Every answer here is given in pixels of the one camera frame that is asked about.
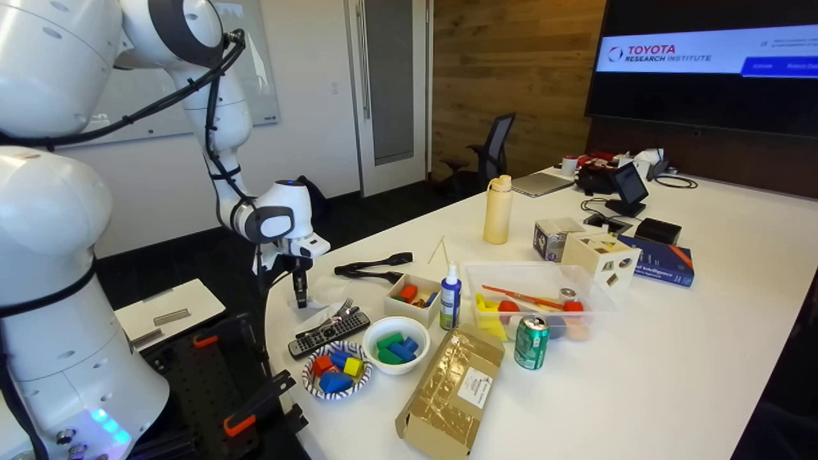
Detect wall television screen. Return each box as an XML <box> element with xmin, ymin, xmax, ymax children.
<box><xmin>586</xmin><ymin>0</ymin><xmax>818</xmax><ymax>141</ymax></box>

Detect small white purple cube box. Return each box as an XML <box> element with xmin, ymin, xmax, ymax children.
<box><xmin>533</xmin><ymin>215</ymin><xmax>587</xmax><ymax>266</ymax></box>

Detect red toy block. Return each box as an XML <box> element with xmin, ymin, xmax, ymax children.
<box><xmin>310</xmin><ymin>349</ymin><xmax>337</xmax><ymax>381</ymax></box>

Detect grey laptop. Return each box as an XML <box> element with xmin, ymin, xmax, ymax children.
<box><xmin>511</xmin><ymin>168</ymin><xmax>577</xmax><ymax>200</ymax></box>

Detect thin wooden stick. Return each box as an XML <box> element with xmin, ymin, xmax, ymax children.
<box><xmin>428</xmin><ymin>234</ymin><xmax>452</xmax><ymax>267</ymax></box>

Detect black bag with red item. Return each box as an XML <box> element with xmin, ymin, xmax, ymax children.
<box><xmin>575</xmin><ymin>150</ymin><xmax>625</xmax><ymax>197</ymax></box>

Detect white bowl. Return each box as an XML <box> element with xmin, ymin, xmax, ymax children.
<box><xmin>360</xmin><ymin>313</ymin><xmax>432</xmax><ymax>377</ymax></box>

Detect black clamp orange handle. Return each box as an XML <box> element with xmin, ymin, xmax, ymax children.
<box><xmin>166</xmin><ymin>311</ymin><xmax>251</xmax><ymax>362</ymax></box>
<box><xmin>221</xmin><ymin>367</ymin><xmax>301</xmax><ymax>441</ymax></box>

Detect small black tablet on stand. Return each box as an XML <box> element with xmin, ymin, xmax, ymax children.
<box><xmin>603</xmin><ymin>161</ymin><xmax>651</xmax><ymax>219</ymax></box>

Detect black tongs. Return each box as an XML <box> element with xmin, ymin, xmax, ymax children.
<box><xmin>333</xmin><ymin>249</ymin><xmax>417</xmax><ymax>285</ymax></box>

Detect orange toy stick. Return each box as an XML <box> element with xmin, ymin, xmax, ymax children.
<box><xmin>479</xmin><ymin>281</ymin><xmax>567</xmax><ymax>311</ymax></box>

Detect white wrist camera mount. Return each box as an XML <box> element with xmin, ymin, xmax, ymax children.
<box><xmin>253</xmin><ymin>233</ymin><xmax>336</xmax><ymax>267</ymax></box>

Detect small black box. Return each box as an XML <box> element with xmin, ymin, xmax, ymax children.
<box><xmin>633</xmin><ymin>215</ymin><xmax>685</xmax><ymax>248</ymax></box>

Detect small white open box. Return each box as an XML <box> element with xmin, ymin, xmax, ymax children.
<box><xmin>380</xmin><ymin>271</ymin><xmax>446</xmax><ymax>326</ymax></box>

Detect white glue bottle blue label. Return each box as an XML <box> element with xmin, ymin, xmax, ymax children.
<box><xmin>437</xmin><ymin>262</ymin><xmax>465</xmax><ymax>333</ymax></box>

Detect black remote control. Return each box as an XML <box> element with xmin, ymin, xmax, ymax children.
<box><xmin>286</xmin><ymin>304</ymin><xmax>374</xmax><ymax>359</ymax></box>

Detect white door with window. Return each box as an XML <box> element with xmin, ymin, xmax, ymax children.
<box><xmin>343</xmin><ymin>0</ymin><xmax>434</xmax><ymax>200</ymax></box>

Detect white device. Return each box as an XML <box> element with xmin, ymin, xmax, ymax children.
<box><xmin>631</xmin><ymin>145</ymin><xmax>673</xmax><ymax>180</ymax></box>

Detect blue toy block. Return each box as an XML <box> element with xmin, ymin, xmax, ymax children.
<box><xmin>318</xmin><ymin>370</ymin><xmax>356</xmax><ymax>396</ymax></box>
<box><xmin>388</xmin><ymin>335</ymin><xmax>423</xmax><ymax>366</ymax></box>

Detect yellow toy piece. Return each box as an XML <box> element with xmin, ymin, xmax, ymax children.
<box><xmin>471</xmin><ymin>290</ymin><xmax>511</xmax><ymax>343</ymax></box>

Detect brown cardboard box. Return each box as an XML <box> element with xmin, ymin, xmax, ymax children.
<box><xmin>393</xmin><ymin>324</ymin><xmax>506</xmax><ymax>460</ymax></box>

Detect blue flat box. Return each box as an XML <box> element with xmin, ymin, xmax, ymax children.
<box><xmin>616</xmin><ymin>233</ymin><xmax>699</xmax><ymax>290</ymax></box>

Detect bowl with colourful items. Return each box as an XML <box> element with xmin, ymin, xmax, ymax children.
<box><xmin>301</xmin><ymin>339</ymin><xmax>377</xmax><ymax>403</ymax></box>

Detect cream plastic bottle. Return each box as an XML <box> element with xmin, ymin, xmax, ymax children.
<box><xmin>481</xmin><ymin>170</ymin><xmax>516</xmax><ymax>248</ymax></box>

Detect grey coiled cable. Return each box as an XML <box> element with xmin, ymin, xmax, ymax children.
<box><xmin>651</xmin><ymin>170</ymin><xmax>703</xmax><ymax>192</ymax></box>

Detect green soda can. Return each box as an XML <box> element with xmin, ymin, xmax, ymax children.
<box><xmin>511</xmin><ymin>311</ymin><xmax>552</xmax><ymax>372</ymax></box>

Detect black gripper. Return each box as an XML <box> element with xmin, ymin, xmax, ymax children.
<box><xmin>253</xmin><ymin>248</ymin><xmax>315</xmax><ymax>311</ymax></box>

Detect white flat board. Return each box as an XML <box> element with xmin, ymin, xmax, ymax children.
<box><xmin>112</xmin><ymin>275</ymin><xmax>231</xmax><ymax>354</ymax></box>

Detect green toy block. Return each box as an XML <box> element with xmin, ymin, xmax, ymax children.
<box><xmin>374</xmin><ymin>329</ymin><xmax>409</xmax><ymax>367</ymax></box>

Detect small black gadget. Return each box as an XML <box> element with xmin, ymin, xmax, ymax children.
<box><xmin>581</xmin><ymin>209</ymin><xmax>633</xmax><ymax>234</ymax></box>

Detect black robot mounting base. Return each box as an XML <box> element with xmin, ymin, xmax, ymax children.
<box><xmin>125</xmin><ymin>308</ymin><xmax>311</xmax><ymax>460</ymax></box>

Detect black office chair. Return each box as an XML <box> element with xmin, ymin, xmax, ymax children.
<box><xmin>447</xmin><ymin>109</ymin><xmax>518</xmax><ymax>192</ymax></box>

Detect clear plastic bin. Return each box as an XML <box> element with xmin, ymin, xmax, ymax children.
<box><xmin>462</xmin><ymin>257</ymin><xmax>595</xmax><ymax>344</ymax></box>

